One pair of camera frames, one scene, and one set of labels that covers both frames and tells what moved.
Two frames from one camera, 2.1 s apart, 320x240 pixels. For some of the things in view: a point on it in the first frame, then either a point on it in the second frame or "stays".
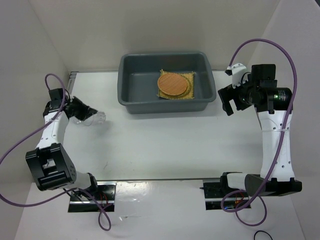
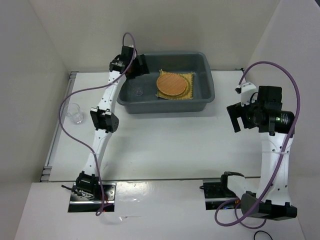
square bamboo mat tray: (190, 94) stays
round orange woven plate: (172, 84) stays
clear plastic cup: (96, 118) to (138, 91)
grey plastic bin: (138, 77) stays
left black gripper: (87, 111) to (142, 67)
